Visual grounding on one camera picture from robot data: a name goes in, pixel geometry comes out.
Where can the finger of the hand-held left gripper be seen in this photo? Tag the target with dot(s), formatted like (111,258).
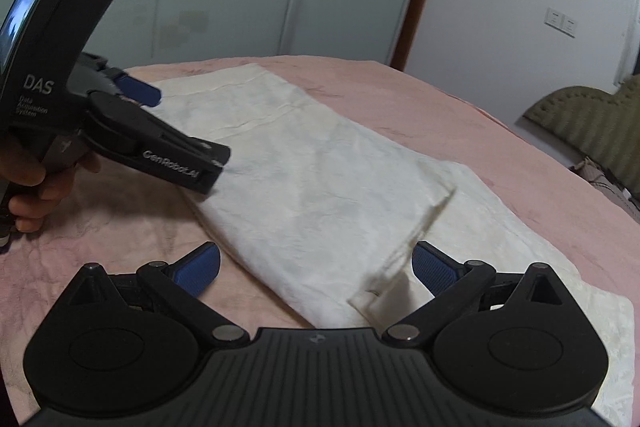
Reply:
(192,167)
(141,90)

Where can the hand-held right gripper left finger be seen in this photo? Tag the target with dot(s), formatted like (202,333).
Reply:
(197,269)

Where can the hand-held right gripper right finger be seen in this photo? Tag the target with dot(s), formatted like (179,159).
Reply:
(435,269)

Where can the white pants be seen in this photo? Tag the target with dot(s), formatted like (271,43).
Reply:
(325,187)

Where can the person's left hand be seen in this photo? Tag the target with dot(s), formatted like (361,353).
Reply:
(40,202)

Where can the pink blanket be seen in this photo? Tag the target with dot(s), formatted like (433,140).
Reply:
(450,107)

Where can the patterned pillow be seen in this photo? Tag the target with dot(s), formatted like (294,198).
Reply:
(606,183)

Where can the olive padded headboard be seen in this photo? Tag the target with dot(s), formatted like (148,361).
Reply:
(590,122)

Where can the white wall switch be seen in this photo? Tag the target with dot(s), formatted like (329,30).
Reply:
(552,17)
(569,25)

